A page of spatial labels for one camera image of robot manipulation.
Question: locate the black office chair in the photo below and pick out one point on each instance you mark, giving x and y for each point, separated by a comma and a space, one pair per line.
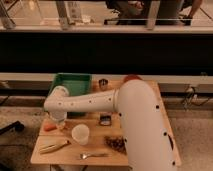
146, 12

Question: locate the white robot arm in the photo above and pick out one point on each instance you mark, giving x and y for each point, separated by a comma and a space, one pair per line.
146, 138

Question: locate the small metal cup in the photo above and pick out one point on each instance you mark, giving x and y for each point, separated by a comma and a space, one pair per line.
103, 84

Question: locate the small black tin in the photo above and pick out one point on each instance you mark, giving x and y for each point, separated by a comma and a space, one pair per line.
105, 120

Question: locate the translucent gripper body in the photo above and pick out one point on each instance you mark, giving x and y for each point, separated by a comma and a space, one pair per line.
60, 124

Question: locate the orange red bowl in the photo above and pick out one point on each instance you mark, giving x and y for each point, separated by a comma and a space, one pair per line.
131, 77

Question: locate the metal fork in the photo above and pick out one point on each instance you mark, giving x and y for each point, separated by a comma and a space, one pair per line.
84, 156

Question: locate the green plastic tray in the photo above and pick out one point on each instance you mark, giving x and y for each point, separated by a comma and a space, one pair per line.
76, 84

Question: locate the orange pepper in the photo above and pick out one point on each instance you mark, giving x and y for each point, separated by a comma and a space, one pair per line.
49, 127

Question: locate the white plastic cup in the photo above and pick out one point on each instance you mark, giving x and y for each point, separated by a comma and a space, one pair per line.
80, 133

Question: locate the brown grape bunch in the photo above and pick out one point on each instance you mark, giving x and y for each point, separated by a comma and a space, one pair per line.
116, 143

